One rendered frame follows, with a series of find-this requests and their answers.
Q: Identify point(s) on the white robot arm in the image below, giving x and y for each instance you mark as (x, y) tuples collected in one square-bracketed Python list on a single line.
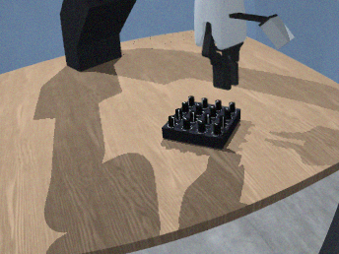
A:
[(273, 27)]

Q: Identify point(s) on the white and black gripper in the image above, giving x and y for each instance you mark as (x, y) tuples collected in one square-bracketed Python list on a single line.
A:
[(229, 34)]

